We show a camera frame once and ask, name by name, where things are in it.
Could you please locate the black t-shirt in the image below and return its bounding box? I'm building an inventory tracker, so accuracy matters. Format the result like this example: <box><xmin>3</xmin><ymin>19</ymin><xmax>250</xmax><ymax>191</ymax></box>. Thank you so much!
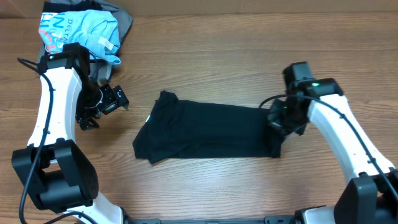
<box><xmin>132</xmin><ymin>91</ymin><xmax>285</xmax><ymax>164</ymax></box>

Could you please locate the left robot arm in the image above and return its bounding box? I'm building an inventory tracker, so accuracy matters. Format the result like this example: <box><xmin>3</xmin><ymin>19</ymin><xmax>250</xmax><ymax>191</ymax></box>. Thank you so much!
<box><xmin>11</xmin><ymin>43</ymin><xmax>131</xmax><ymax>223</ymax></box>

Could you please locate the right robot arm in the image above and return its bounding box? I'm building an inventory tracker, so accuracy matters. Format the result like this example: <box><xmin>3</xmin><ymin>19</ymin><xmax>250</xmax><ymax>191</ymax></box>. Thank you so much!
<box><xmin>264</xmin><ymin>62</ymin><xmax>397</xmax><ymax>224</ymax></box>

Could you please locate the grey folded garment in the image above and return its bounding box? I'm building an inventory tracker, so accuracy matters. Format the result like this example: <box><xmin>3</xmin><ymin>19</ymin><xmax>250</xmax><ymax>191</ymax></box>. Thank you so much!
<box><xmin>36</xmin><ymin>0</ymin><xmax>134</xmax><ymax>85</ymax></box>

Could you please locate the light blue printed shirt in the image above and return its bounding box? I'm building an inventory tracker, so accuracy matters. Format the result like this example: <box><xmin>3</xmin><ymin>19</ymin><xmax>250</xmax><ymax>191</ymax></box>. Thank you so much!
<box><xmin>39</xmin><ymin>9</ymin><xmax>121</xmax><ymax>65</ymax></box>

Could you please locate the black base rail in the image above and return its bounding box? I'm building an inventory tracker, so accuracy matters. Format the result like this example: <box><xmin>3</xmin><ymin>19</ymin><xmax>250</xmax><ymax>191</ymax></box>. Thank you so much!
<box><xmin>125</xmin><ymin>215</ymin><xmax>300</xmax><ymax>224</ymax></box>

